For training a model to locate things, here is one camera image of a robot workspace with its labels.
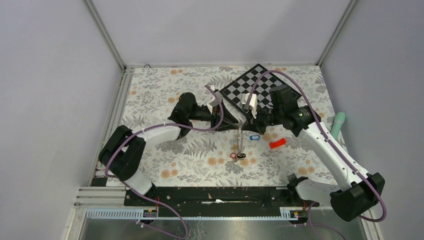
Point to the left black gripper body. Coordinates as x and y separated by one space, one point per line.
205 114

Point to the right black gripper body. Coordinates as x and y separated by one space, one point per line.
268 117

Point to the large grey metal keyring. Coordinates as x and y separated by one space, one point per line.
239 138

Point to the black key fob with key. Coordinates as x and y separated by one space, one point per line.
240 156

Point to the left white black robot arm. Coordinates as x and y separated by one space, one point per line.
122 153

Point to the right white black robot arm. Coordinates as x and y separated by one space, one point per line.
356 189

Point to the blue key tag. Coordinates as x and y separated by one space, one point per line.
254 137

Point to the red plastic block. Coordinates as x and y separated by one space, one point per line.
276 144

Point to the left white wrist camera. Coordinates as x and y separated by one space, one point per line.
215 101

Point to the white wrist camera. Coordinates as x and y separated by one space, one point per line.
215 101
249 104

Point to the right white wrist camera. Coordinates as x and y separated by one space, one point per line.
249 104

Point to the mint green cylinder handle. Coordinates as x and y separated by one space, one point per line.
338 122

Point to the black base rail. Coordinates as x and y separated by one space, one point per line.
177 198

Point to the white slotted cable duct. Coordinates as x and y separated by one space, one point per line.
215 213

